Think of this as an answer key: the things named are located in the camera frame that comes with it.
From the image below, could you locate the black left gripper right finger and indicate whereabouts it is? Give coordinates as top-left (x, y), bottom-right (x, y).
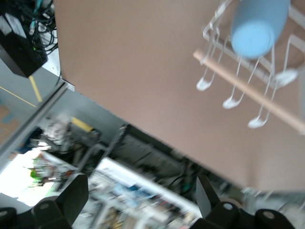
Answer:
top-left (195, 175), bottom-right (242, 229)

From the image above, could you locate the black computer box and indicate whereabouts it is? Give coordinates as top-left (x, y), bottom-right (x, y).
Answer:
top-left (0, 13), bottom-right (50, 78)

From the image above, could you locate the black cable bundle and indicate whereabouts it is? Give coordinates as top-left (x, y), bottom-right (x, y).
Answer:
top-left (23, 0), bottom-right (59, 57)

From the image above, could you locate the brown table cover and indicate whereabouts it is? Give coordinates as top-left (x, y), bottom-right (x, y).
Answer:
top-left (52, 0), bottom-right (305, 192)

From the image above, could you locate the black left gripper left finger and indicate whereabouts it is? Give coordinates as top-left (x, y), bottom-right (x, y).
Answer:
top-left (32, 173), bottom-right (90, 229)

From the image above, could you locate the white wire cup rack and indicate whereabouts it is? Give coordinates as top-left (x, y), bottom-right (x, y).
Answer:
top-left (192, 0), bottom-right (305, 135)

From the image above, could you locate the black metal shelf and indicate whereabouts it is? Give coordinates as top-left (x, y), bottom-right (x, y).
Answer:
top-left (104, 123), bottom-right (198, 191)

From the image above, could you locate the blue plastic cup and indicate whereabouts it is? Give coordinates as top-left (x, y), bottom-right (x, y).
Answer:
top-left (229, 0), bottom-right (292, 61)

